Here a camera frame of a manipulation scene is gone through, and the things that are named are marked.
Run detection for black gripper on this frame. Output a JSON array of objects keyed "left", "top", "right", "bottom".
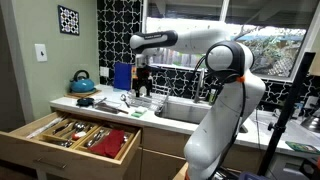
[{"left": 134, "top": 66, "right": 152, "bottom": 97}]

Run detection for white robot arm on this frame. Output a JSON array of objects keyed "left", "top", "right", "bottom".
[{"left": 129, "top": 27, "right": 266, "bottom": 180}]

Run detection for metal ladle spoon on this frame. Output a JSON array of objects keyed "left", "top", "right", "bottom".
[{"left": 120, "top": 94, "right": 130, "bottom": 108}]

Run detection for green white sponge cloth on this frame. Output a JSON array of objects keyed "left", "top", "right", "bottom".
[{"left": 132, "top": 106, "right": 147, "bottom": 118}]

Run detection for chrome sink faucet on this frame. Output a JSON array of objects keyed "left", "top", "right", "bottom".
[{"left": 194, "top": 68, "right": 205, "bottom": 103}]

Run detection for stainless steel sink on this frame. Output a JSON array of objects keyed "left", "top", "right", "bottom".
[{"left": 154, "top": 99, "right": 249, "bottom": 134}]

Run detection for small black pan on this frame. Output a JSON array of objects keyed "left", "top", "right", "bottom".
[{"left": 77, "top": 98, "right": 94, "bottom": 107}]

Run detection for blue tea kettle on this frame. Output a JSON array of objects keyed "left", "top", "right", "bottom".
[{"left": 70, "top": 70, "right": 94, "bottom": 93}]

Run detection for wooden kettle trivet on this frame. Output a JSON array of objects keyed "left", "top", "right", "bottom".
[{"left": 64, "top": 90, "right": 101, "bottom": 99}]

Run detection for red cloth in drawer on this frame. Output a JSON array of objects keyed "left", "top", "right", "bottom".
[{"left": 89, "top": 130, "right": 124, "bottom": 158}]

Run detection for open wooden cutlery drawer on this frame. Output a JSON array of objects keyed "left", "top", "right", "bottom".
[{"left": 0, "top": 112, "right": 141, "bottom": 180}]

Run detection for black tripod pole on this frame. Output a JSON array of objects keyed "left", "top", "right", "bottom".
[{"left": 258, "top": 52, "right": 316, "bottom": 176}]

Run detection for silver wire dish rack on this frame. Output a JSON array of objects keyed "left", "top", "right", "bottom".
[{"left": 127, "top": 85, "right": 171, "bottom": 111}]

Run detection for patterned wall tile picture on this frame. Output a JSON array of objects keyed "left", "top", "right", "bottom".
[{"left": 57, "top": 5, "right": 80, "bottom": 36}]

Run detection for white light switch plate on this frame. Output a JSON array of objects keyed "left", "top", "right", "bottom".
[{"left": 35, "top": 44, "right": 47, "bottom": 62}]

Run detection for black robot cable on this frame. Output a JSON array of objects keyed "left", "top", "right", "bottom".
[{"left": 194, "top": 53, "right": 249, "bottom": 180}]

